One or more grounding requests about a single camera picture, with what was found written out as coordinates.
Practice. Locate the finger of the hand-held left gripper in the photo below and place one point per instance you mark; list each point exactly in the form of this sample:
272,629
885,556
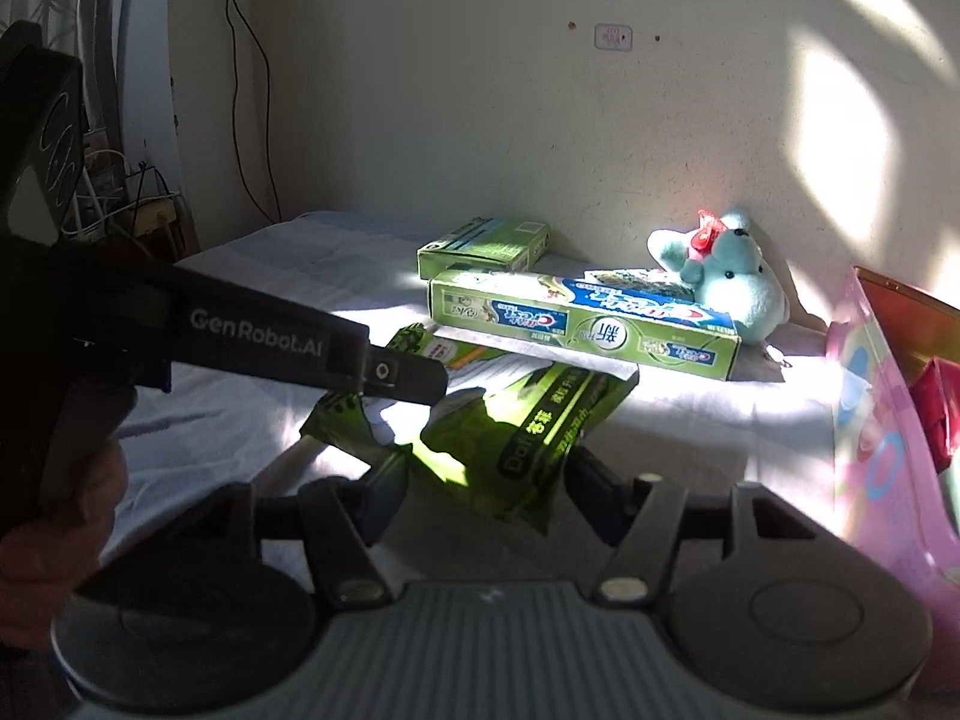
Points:
409,381

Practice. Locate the pink tin box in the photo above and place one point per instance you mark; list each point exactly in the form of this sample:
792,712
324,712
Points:
870,480

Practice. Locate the flat patterned packet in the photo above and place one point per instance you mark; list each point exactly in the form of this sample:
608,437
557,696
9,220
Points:
637,279

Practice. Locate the long green toothpaste box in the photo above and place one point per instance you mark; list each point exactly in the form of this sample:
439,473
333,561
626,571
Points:
585,326

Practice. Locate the red packet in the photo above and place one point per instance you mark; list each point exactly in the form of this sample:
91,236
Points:
937,405

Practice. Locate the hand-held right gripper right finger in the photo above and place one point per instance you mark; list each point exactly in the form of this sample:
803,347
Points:
600,499

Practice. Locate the teal plush toy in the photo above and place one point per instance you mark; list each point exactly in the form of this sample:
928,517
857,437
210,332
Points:
731,285

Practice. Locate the green plastic bag pack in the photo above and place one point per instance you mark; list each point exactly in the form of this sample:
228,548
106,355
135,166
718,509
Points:
510,442

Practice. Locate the green packet with orange label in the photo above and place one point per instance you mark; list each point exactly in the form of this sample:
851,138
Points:
450,349

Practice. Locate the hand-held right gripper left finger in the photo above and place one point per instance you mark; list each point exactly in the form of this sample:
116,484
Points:
384,495

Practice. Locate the person's left hand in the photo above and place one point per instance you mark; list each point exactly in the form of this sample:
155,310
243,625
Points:
52,562

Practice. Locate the grey striped curtain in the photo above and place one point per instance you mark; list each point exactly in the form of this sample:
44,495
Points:
105,22

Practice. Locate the white bedsheet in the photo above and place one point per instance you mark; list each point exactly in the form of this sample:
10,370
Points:
300,270

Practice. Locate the white wall sticker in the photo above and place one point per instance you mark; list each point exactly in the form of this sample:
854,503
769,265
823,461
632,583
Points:
613,37

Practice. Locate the small green box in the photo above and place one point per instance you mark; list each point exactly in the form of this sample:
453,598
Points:
487,246

